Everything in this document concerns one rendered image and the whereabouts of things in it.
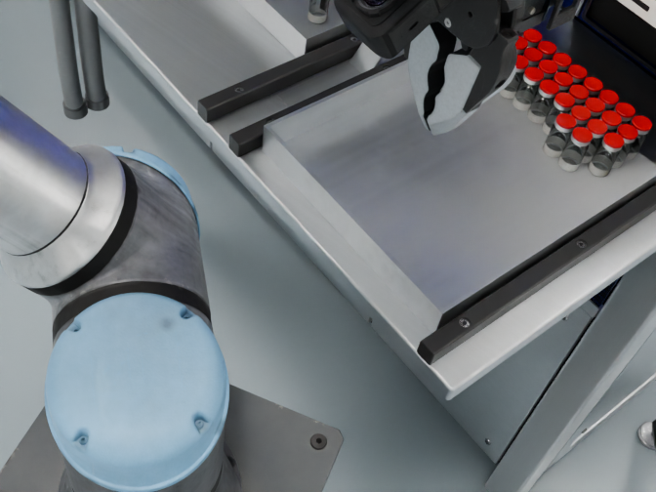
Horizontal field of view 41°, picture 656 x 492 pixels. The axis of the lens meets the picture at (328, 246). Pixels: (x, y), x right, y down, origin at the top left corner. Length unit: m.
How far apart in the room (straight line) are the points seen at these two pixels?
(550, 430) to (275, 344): 0.60
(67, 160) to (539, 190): 0.49
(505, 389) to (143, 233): 0.93
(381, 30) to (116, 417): 0.28
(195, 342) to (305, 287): 1.28
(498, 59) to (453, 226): 0.33
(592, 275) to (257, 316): 1.05
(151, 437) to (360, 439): 1.15
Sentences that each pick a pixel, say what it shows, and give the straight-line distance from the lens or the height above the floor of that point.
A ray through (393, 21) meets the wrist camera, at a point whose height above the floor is 1.22.
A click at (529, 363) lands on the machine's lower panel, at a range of 1.38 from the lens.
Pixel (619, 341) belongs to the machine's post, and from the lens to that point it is 1.22.
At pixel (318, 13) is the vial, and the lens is 1.02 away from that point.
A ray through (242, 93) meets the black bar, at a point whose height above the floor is 0.90.
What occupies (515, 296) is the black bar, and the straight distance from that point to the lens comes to 0.80.
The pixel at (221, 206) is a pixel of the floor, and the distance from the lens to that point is 1.98.
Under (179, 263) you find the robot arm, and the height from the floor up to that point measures 1.00.
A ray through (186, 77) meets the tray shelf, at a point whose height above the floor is 0.88.
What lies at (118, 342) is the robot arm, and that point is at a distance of 0.59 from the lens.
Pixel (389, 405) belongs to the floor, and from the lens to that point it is 1.74.
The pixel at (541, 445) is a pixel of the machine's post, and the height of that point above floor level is 0.25.
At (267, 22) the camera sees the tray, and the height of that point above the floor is 0.89.
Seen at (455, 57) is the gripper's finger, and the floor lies 1.16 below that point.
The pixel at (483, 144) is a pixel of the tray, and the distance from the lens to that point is 0.94.
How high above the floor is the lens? 1.52
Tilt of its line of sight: 52 degrees down
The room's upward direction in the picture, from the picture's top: 11 degrees clockwise
